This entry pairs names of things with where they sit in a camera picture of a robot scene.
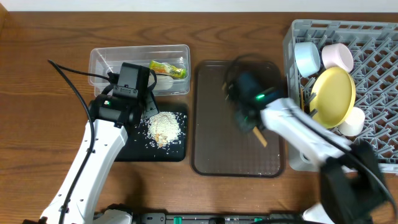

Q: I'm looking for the green snack wrapper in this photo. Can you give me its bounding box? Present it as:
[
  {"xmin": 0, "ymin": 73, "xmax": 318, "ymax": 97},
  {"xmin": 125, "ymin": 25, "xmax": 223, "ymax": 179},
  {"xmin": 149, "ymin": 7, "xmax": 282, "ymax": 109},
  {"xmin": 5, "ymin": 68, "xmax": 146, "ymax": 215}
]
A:
[{"xmin": 149, "ymin": 60, "xmax": 187, "ymax": 79}]

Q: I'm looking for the white tissue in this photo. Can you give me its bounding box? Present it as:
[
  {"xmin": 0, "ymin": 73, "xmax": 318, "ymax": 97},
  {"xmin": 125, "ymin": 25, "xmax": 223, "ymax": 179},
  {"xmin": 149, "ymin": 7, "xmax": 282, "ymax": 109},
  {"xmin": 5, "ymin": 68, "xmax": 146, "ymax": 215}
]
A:
[{"xmin": 152, "ymin": 74, "xmax": 174, "ymax": 94}]

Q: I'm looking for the wooden chopstick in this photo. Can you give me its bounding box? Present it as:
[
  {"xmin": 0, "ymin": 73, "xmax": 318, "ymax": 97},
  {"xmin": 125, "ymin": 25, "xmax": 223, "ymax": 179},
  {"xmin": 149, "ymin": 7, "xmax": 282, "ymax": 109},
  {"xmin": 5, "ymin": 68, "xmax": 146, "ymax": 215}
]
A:
[
  {"xmin": 300, "ymin": 88, "xmax": 305, "ymax": 111},
  {"xmin": 252, "ymin": 126, "xmax": 267, "ymax": 147}
]

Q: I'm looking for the rice food scraps pile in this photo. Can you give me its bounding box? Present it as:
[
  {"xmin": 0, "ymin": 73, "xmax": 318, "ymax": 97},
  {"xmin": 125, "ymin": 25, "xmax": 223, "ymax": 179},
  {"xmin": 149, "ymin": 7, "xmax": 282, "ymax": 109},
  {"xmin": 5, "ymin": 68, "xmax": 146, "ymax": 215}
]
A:
[{"xmin": 143, "ymin": 112, "xmax": 187, "ymax": 156}]

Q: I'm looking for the light blue bowl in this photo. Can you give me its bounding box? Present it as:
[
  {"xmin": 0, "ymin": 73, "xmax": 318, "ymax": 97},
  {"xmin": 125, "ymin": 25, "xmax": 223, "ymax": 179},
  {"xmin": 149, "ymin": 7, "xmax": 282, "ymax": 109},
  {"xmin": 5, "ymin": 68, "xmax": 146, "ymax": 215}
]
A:
[{"xmin": 294, "ymin": 42, "xmax": 320, "ymax": 77}]

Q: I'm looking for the yellow plate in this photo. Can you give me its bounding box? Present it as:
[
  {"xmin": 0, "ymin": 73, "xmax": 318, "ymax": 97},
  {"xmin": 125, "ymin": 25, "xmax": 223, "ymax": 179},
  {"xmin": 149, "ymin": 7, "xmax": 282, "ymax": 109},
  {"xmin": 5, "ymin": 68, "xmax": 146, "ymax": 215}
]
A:
[{"xmin": 309, "ymin": 67, "xmax": 356, "ymax": 129}]

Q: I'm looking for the white bowl with food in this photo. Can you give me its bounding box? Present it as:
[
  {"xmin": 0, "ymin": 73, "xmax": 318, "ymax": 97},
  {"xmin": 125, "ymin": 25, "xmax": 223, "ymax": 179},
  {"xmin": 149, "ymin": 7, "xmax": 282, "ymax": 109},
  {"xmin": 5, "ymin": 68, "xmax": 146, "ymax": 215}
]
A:
[{"xmin": 321, "ymin": 43, "xmax": 354, "ymax": 72}]

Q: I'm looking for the white cup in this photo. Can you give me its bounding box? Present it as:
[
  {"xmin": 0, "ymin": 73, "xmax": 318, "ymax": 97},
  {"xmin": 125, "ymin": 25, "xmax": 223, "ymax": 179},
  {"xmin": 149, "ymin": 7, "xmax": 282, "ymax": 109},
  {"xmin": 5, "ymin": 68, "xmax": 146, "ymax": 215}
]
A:
[{"xmin": 338, "ymin": 107, "xmax": 365, "ymax": 136}]

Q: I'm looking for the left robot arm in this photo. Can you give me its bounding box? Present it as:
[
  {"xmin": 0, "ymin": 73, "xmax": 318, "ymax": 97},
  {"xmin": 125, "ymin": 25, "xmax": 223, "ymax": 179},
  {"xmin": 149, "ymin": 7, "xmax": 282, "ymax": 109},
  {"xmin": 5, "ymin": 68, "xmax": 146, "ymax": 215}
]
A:
[{"xmin": 37, "ymin": 61, "xmax": 159, "ymax": 224}]

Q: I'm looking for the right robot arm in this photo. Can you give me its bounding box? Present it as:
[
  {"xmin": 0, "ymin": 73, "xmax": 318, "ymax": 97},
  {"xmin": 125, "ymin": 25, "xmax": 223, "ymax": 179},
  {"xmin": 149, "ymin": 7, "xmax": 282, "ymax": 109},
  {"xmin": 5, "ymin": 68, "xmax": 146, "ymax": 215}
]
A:
[{"xmin": 222, "ymin": 72, "xmax": 397, "ymax": 223}]

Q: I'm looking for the grey dishwasher rack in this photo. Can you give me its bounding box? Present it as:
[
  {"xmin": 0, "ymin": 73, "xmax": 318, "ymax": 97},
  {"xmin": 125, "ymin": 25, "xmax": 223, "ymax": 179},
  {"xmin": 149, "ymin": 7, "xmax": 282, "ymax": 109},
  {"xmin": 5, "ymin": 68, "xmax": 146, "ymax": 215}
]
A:
[{"xmin": 283, "ymin": 19, "xmax": 397, "ymax": 174}]

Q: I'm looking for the clear plastic bin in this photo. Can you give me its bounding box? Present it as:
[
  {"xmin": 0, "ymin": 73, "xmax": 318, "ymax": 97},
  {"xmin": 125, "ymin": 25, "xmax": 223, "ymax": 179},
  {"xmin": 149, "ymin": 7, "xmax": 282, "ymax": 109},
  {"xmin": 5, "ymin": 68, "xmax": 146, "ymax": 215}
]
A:
[{"xmin": 89, "ymin": 44, "xmax": 191, "ymax": 96}]

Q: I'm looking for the black tray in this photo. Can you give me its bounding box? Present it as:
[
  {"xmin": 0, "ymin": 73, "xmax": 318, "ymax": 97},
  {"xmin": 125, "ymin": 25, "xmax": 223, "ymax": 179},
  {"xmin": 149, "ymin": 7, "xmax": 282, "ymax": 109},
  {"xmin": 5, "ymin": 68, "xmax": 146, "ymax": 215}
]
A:
[{"xmin": 115, "ymin": 103, "xmax": 188, "ymax": 162}]

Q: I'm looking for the brown serving tray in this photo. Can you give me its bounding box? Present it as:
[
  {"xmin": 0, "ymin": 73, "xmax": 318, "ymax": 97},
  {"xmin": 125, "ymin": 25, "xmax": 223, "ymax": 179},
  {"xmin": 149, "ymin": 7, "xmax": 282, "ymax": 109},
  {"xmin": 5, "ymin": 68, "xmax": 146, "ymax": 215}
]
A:
[{"xmin": 191, "ymin": 60, "xmax": 285, "ymax": 178}]

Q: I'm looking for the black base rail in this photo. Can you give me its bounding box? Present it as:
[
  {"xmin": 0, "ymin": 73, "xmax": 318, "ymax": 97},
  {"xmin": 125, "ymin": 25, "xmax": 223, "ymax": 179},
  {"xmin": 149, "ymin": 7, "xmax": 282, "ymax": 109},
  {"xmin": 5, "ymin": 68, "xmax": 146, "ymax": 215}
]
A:
[{"xmin": 131, "ymin": 213, "xmax": 302, "ymax": 224}]

